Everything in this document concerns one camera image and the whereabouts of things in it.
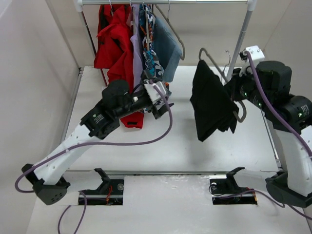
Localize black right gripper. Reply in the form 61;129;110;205
225;64;273;112

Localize black trousers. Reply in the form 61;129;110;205
190;60;239;142

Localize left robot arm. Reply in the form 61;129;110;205
22;79;171;205

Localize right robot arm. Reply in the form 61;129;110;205
225;61;312;208

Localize grey hanger with denim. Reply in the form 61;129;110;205
155;1;186;61

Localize lilac garment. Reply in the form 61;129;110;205
130;4;143;87

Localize colourful patterned shorts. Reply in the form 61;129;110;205
138;4;173;114

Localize red jacket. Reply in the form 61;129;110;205
94;4;144;129

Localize blue denim shorts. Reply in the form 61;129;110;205
154;17;182;82

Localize metal clothes rack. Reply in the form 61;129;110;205
73;0;257;79

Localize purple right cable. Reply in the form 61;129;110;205
246;51;312;221

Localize purple cable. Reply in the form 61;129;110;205
15;82;174;234
246;51;312;221

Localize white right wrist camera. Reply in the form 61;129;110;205
239;45;265;77

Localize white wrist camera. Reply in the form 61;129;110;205
143;81;168;104
239;45;265;77

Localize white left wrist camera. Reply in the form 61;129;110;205
143;81;168;104

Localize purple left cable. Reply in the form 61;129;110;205
15;82;174;234

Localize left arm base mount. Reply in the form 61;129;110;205
78;168;124;206

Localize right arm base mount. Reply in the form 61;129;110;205
208;167;257;205

